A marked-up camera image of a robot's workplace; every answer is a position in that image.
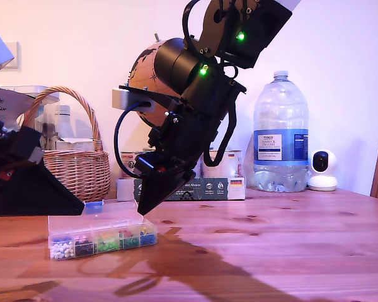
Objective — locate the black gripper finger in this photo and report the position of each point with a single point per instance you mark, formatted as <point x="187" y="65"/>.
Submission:
<point x="44" y="179"/>
<point x="19" y="201"/>

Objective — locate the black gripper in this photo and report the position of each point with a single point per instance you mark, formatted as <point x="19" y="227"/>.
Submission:
<point x="182" y="141"/>

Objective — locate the green cardboard can tray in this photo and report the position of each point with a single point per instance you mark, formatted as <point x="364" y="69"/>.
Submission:
<point x="208" y="188"/>

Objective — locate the white carton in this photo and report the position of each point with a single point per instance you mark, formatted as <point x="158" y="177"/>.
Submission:
<point x="78" y="144"/>

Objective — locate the white plastic bottle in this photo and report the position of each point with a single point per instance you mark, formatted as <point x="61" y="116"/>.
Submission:
<point x="66" y="122"/>

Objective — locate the clear plastic pin organizer box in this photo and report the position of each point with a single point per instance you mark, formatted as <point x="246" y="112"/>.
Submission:
<point x="104" y="239"/>

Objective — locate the tin can with flag label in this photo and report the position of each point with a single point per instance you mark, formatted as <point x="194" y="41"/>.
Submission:
<point x="230" y="163"/>

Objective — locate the clear plastic jar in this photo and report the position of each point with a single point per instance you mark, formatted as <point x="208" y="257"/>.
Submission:
<point x="50" y="104"/>

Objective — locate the green and silver food bag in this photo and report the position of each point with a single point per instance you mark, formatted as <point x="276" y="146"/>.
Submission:
<point x="6" y="104"/>

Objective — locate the cork globe on metal stand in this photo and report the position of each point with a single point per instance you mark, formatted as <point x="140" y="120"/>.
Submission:
<point x="138" y="75"/>

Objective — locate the large clear water bottle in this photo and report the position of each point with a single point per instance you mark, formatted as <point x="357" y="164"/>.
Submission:
<point x="280" y="126"/>

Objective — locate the white wall switch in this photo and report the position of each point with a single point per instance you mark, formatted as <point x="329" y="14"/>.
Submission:
<point x="11" y="55"/>

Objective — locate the small white round camera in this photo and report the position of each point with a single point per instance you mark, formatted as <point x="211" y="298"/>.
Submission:
<point x="323" y="170"/>

